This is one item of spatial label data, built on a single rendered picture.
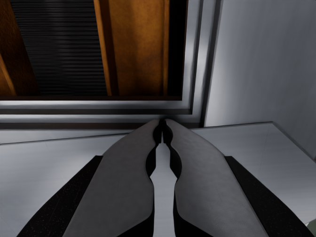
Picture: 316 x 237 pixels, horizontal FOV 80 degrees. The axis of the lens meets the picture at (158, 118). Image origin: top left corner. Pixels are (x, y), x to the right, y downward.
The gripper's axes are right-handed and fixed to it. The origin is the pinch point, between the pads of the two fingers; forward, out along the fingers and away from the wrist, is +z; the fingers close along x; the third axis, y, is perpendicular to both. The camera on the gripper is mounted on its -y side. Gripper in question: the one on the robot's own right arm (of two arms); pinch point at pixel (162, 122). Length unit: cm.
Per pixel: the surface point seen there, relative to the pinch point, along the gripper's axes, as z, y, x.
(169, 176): 0.6, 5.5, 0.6
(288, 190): 0.6, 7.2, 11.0
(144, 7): 17.0, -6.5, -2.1
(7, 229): 0.6, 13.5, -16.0
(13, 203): 0.7, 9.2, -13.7
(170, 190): 0.6, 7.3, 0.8
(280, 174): 0.6, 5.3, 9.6
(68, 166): 0.7, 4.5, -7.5
